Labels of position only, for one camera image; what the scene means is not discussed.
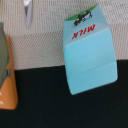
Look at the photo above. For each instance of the light blue milk carton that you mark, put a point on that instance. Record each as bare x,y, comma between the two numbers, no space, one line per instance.
89,54

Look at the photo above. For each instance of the knife with wooden handle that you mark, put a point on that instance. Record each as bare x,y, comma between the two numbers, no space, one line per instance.
28,7

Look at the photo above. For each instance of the orange bread loaf toy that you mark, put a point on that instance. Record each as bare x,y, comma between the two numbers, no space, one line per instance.
8,91

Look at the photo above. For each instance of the white woven placemat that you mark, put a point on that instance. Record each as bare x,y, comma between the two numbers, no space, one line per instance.
41,44

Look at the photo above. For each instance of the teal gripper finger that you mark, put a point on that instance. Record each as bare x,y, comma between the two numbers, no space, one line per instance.
4,59

